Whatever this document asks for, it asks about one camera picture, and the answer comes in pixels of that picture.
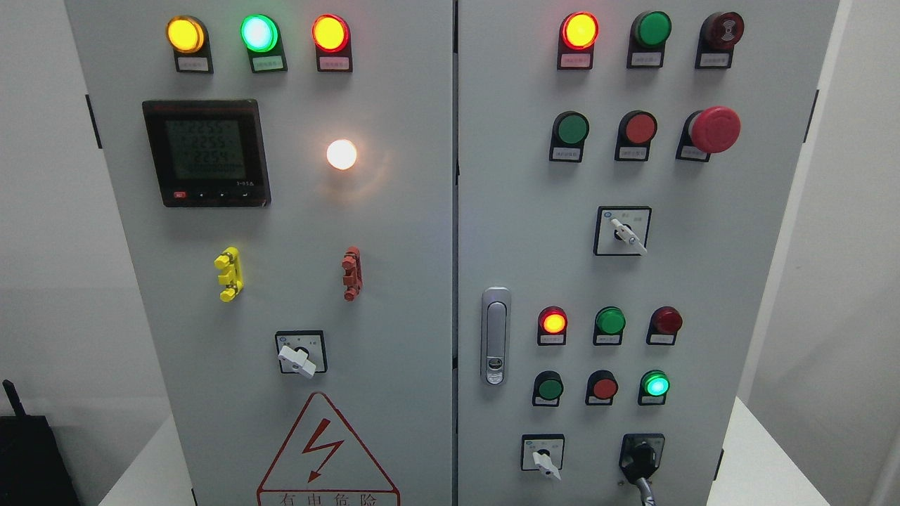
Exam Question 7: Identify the grey right cabinet door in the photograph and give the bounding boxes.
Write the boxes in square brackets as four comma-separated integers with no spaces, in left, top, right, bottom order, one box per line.
[457,1,839,505]

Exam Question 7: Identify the silver door latch handle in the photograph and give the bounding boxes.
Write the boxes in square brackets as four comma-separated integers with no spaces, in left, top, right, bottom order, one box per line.
[481,286,511,385]

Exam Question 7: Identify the white selector switch left door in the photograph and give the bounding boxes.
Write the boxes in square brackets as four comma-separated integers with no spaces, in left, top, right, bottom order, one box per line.
[274,330,328,379]

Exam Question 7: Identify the yellow indicator light top left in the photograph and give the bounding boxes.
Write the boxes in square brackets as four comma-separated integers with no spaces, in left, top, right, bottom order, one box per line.
[166,14,214,74]

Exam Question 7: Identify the red push button upper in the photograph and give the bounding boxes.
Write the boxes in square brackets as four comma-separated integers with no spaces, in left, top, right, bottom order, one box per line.
[614,110,658,162]

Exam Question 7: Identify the dark red buzzer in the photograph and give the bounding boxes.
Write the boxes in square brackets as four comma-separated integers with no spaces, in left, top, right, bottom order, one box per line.
[695,12,745,70]

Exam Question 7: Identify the green indicator bottom right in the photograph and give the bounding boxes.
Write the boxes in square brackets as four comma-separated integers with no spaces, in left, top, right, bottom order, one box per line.
[637,370,671,406]

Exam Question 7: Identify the grey cabinet door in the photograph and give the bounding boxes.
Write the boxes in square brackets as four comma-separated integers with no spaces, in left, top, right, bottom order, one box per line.
[65,1,454,505]
[457,1,839,505]

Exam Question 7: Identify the green indicator lower middle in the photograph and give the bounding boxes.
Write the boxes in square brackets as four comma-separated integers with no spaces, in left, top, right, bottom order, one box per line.
[593,306,626,346]

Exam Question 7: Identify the yellow terminal connector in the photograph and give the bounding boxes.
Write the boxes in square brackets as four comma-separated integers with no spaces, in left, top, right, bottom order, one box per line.
[213,246,244,302]

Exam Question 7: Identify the green push button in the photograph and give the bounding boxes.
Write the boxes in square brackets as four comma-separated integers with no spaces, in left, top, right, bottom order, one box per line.
[548,111,589,163]
[532,370,565,408]

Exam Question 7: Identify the black rotary knob switch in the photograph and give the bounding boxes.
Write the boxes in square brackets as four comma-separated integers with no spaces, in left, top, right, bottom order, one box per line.
[619,433,665,486]

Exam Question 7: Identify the black digital power meter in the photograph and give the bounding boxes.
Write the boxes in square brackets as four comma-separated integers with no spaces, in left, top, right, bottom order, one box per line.
[142,99,271,207]

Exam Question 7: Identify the red push button lower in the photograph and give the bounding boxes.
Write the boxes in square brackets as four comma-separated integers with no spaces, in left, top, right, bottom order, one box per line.
[584,370,619,406]

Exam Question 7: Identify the red emergency stop mushroom button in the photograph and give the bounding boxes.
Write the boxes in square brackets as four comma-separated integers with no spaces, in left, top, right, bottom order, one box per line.
[676,105,742,162]

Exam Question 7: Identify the red push button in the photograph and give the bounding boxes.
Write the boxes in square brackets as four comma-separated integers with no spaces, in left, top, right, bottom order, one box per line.
[614,110,658,162]
[584,370,619,406]

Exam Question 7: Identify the red lit indicator top right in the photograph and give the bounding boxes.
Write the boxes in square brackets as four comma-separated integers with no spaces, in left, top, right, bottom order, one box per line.
[557,11,599,70]

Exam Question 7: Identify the white selector switch upper right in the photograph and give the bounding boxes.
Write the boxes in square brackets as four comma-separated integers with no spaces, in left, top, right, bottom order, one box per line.
[594,206,652,257]

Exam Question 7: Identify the red lit indicator light left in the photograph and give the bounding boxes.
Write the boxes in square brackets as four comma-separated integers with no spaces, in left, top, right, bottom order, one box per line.
[311,13,353,72]

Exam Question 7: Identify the black device with antenna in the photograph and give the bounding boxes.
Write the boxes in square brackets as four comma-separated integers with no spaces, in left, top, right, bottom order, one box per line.
[1,379,80,505]

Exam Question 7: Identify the red indicator lower right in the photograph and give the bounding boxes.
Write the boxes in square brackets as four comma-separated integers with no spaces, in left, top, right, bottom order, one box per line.
[645,306,683,346]

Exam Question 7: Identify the green push button upper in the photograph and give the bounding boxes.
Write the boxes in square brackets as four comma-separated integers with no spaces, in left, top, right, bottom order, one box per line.
[548,111,589,163]

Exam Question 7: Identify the red electrical warning triangle sticker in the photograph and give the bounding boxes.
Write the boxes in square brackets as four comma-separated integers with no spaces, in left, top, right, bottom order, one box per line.
[256,391,401,505]

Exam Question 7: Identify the red lit indicator lower left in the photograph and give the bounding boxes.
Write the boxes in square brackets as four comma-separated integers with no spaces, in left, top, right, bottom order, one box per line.
[537,306,568,346]

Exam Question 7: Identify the green lit indicator light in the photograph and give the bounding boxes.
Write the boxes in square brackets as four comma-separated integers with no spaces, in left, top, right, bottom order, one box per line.
[239,13,288,74]

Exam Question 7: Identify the white selector switch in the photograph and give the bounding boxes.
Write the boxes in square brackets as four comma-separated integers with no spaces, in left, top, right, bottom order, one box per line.
[594,206,652,257]
[520,433,565,481]

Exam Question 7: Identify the grey left cabinet door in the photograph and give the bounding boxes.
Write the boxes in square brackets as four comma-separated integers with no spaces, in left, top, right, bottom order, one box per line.
[65,1,454,505]

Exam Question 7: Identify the red terminal connector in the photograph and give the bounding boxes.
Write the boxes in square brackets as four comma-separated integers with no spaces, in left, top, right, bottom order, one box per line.
[341,246,363,301]

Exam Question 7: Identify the white lit indicator lamp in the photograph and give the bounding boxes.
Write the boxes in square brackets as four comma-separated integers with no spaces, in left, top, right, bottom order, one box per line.
[326,138,358,171]

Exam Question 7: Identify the white selector switch bottom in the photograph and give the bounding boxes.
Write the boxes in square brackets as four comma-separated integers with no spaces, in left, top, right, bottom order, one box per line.
[520,433,565,481]

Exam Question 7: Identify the green indicator light top right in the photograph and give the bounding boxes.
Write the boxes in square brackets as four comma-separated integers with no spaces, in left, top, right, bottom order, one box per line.
[626,11,672,68]

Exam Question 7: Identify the green push button lower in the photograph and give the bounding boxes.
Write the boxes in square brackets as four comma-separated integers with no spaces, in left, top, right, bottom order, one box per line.
[532,370,565,408]

